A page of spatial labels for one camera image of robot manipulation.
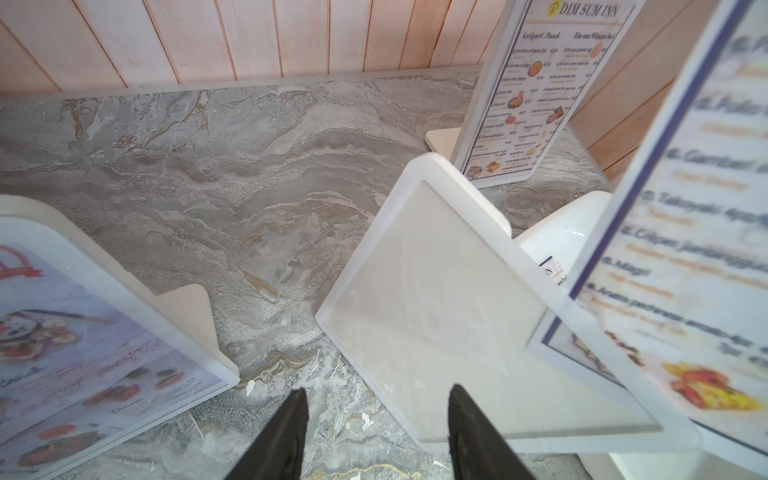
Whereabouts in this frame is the white menu holder front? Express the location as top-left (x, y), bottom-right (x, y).
top-left (424, 0), bottom-right (648, 190)

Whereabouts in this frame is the white menu holder back right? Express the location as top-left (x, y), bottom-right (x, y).
top-left (316, 153), bottom-right (702, 454)

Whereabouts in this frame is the white plastic tray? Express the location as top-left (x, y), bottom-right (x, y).
top-left (515, 191), bottom-right (767, 479)

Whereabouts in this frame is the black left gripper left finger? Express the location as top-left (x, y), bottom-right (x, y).
top-left (225, 388), bottom-right (309, 480)

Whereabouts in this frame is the white menu holder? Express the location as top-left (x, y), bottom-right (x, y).
top-left (424, 0), bottom-right (648, 190)
top-left (316, 153), bottom-right (702, 454)
top-left (1, 195), bottom-right (240, 479)

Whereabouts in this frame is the white menu holder back left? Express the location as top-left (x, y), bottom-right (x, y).
top-left (1, 195), bottom-right (240, 479)

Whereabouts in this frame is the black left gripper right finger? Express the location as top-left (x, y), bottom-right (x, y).
top-left (448, 384), bottom-right (534, 480)

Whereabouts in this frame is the dim sum menu in tray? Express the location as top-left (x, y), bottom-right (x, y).
top-left (539, 256), bottom-right (567, 285)

